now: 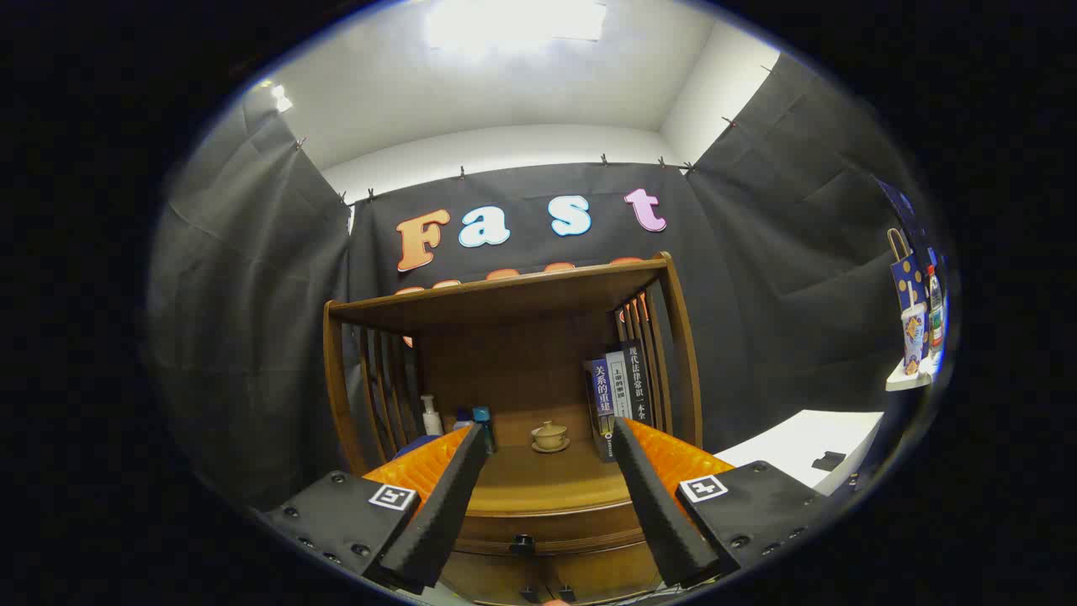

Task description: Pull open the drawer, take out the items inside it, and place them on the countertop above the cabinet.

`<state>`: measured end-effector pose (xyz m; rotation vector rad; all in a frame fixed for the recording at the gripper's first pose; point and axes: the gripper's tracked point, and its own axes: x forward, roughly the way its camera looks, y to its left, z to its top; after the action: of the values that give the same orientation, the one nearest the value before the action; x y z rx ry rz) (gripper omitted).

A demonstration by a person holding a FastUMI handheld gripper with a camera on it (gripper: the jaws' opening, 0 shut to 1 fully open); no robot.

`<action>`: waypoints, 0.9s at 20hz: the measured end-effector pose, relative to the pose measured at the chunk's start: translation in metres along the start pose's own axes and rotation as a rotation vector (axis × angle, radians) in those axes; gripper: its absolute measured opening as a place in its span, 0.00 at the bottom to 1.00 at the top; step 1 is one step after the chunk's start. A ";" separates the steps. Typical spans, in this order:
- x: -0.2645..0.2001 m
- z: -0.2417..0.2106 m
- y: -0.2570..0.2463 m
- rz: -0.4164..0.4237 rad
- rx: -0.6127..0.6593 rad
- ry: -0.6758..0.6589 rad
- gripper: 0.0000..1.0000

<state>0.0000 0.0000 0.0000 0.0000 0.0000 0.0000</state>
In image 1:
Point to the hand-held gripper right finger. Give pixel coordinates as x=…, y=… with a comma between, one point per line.
x=660, y=522

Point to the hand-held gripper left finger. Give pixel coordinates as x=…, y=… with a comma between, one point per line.
x=446, y=513

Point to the wooden drawer with black knob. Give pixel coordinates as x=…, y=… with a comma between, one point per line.
x=580, y=530

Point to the wooden countertop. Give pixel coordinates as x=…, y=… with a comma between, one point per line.
x=547, y=480

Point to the wooden cabinet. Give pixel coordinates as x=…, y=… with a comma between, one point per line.
x=522, y=362

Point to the blue towel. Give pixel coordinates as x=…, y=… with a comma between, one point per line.
x=418, y=444

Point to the white pump bottle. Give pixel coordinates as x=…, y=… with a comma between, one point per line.
x=432, y=421

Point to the small white blue-capped bottle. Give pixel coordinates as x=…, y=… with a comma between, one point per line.
x=463, y=421

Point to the teal bottle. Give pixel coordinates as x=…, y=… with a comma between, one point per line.
x=483, y=417

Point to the beige lidded teacup with saucer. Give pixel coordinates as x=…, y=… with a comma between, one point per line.
x=550, y=436

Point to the pale spine book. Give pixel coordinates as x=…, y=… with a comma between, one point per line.
x=620, y=387

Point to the blue spine book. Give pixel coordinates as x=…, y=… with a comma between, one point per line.
x=602, y=391

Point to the black spine book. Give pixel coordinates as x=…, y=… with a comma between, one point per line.
x=638, y=379

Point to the small black object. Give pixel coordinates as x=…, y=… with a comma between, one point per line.
x=829, y=461

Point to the black backdrop cloth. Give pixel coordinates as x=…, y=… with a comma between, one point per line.
x=252, y=295

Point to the clear plastic bottle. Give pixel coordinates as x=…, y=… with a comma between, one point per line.
x=935, y=311

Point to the blue dotted gift bag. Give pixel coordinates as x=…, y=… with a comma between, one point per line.
x=900, y=206
x=909, y=273

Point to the white wall shelf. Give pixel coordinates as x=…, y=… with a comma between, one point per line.
x=907, y=380

